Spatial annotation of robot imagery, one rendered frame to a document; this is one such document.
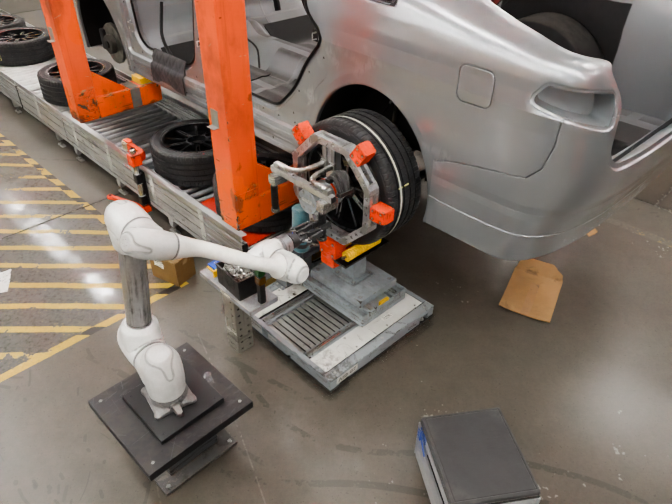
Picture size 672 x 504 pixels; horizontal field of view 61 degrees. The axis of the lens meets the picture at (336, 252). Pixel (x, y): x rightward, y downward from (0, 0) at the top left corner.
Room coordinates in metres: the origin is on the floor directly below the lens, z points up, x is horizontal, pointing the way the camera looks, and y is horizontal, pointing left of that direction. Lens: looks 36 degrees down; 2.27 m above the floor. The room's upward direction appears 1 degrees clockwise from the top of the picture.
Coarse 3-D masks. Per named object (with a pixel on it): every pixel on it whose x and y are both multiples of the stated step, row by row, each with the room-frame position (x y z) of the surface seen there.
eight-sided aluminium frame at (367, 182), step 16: (304, 144) 2.56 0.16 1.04; (336, 144) 2.40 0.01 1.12; (352, 144) 2.40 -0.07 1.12; (304, 160) 2.63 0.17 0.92; (352, 160) 2.32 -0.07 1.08; (304, 176) 2.63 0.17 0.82; (368, 176) 2.31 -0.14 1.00; (368, 192) 2.25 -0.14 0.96; (368, 208) 2.25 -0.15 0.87; (368, 224) 2.24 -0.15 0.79; (336, 240) 2.39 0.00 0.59; (352, 240) 2.31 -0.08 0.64
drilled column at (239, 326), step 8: (224, 296) 2.20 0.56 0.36; (224, 304) 2.21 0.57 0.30; (232, 304) 2.15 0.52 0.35; (232, 312) 2.16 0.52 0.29; (240, 312) 2.17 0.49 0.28; (232, 320) 2.17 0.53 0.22; (240, 320) 2.17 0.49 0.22; (248, 320) 2.20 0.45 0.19; (232, 328) 2.17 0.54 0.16; (240, 328) 2.16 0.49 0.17; (248, 328) 2.20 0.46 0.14; (232, 336) 2.18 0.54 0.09; (240, 336) 2.18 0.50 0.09; (248, 336) 2.19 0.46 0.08; (232, 344) 2.19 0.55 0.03; (240, 344) 2.16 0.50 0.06; (248, 344) 2.19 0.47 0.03; (240, 352) 2.15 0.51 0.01
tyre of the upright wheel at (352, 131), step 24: (336, 120) 2.54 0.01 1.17; (360, 120) 2.55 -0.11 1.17; (384, 120) 2.56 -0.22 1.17; (384, 144) 2.41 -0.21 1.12; (408, 144) 2.48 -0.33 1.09; (384, 168) 2.31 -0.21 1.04; (408, 168) 2.39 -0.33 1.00; (384, 192) 2.29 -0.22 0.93; (408, 192) 2.35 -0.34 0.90; (408, 216) 2.39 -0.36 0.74; (360, 240) 2.39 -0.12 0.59
